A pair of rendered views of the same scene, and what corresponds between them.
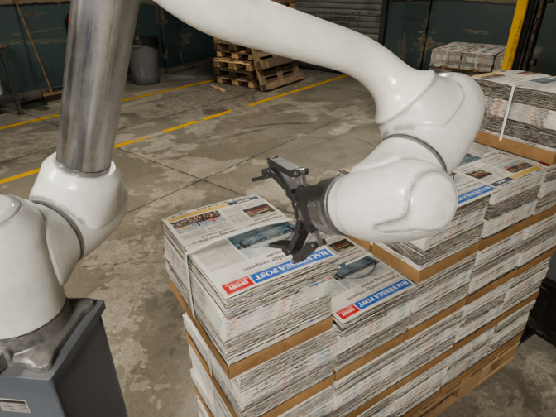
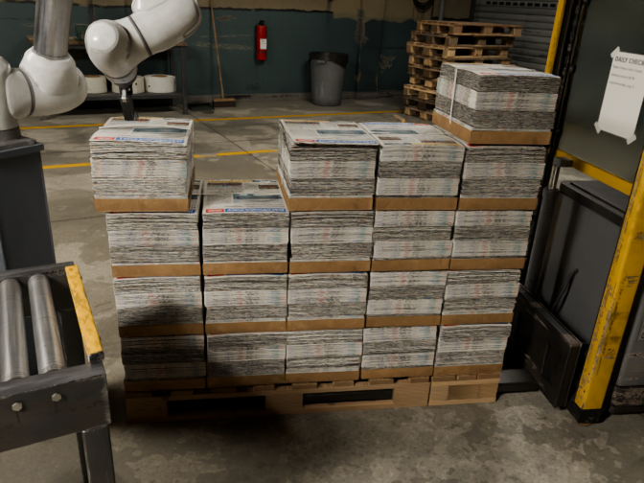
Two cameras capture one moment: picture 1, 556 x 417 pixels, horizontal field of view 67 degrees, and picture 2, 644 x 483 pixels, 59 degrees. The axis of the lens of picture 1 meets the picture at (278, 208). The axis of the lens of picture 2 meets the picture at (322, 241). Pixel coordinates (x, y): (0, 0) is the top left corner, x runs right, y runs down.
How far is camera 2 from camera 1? 135 cm
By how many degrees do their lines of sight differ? 21
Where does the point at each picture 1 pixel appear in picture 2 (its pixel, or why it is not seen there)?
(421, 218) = (90, 41)
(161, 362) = not seen: hidden behind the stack
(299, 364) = (160, 233)
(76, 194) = (35, 66)
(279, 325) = (138, 185)
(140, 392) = not seen: hidden behind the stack
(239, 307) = (100, 151)
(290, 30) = not seen: outside the picture
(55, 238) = (12, 83)
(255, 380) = (119, 226)
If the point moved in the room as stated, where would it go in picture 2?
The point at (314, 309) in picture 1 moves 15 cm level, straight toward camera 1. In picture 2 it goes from (171, 186) to (133, 197)
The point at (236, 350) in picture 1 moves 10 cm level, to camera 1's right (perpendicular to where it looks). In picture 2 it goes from (101, 190) to (126, 195)
